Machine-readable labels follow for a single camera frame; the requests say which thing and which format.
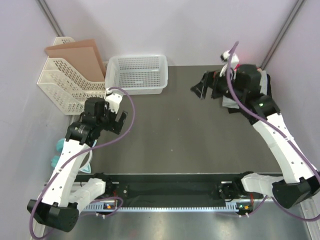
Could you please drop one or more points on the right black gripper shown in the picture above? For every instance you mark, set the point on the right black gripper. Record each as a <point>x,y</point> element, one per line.
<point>200,89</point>

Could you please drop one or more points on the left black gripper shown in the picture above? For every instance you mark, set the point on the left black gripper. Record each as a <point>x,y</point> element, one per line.
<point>115,126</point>

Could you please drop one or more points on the grey t shirt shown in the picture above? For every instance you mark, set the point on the grey t shirt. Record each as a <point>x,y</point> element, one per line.
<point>229,103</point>

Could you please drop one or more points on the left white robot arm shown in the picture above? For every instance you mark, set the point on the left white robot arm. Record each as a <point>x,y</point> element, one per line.
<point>57,207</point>

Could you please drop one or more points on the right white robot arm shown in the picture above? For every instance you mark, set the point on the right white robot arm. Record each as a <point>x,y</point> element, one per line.
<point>300,180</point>

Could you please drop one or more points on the cream perforated file organizer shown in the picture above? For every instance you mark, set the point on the cream perforated file organizer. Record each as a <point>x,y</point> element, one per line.
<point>65,86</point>

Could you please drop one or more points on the teal cat ear headphones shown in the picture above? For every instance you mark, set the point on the teal cat ear headphones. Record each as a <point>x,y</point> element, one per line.
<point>85,167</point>

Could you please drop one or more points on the white perforated plastic basket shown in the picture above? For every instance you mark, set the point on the white perforated plastic basket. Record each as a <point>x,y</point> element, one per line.
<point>138,74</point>

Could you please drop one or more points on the black folded flower t shirt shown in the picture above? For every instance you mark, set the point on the black folded flower t shirt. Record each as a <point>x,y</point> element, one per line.
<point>265,83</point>

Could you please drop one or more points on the brown cardboard folder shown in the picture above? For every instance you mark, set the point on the brown cardboard folder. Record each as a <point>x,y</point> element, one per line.
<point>83,55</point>

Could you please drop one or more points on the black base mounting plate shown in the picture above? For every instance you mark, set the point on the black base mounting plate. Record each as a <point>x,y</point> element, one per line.
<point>172,190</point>

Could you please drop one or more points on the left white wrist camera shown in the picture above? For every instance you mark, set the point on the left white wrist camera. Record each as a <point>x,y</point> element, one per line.
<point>113,100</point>

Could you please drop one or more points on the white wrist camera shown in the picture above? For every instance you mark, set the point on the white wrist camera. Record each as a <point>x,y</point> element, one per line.
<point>231,62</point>
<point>113,100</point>

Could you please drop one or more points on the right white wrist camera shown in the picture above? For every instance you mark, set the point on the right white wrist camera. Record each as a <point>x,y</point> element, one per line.
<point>231,62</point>

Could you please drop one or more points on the grey slotted cable duct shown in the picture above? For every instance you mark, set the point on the grey slotted cable duct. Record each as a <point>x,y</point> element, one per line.
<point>228,207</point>

